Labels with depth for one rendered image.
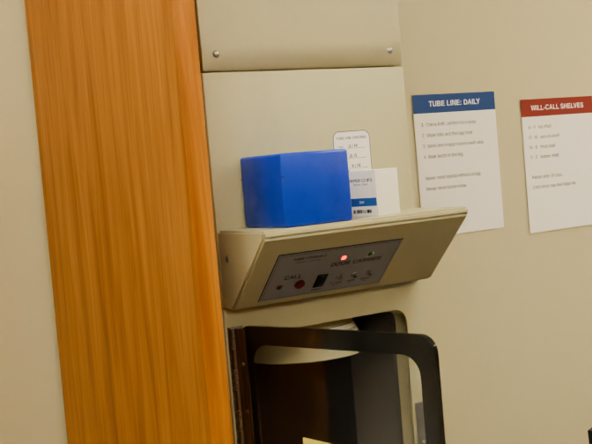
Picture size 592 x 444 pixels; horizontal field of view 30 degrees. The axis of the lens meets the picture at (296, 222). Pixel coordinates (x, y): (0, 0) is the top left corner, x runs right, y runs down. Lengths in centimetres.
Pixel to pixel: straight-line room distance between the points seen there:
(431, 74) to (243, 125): 81
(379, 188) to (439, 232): 11
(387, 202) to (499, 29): 92
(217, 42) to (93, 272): 38
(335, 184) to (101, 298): 39
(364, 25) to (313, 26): 8
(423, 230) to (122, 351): 44
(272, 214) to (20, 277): 54
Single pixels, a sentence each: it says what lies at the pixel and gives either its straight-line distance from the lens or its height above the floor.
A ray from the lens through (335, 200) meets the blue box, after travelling 137.
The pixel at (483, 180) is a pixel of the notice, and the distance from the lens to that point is 224.
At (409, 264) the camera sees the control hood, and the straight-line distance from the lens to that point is 151.
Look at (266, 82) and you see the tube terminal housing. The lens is 145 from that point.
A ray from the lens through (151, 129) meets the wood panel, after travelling 136.
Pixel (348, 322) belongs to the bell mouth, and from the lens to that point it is 156.
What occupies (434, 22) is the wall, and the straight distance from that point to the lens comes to 219.
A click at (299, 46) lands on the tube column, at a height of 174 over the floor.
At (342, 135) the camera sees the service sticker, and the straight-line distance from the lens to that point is 151.
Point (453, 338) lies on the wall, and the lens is 220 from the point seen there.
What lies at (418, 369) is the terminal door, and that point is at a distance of 122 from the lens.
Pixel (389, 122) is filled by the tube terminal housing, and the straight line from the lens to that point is 156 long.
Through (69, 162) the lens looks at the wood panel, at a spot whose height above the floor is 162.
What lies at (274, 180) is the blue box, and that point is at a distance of 134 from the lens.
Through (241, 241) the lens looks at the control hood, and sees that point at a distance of 135.
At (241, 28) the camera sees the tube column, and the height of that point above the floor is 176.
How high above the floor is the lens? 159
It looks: 3 degrees down
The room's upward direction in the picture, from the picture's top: 5 degrees counter-clockwise
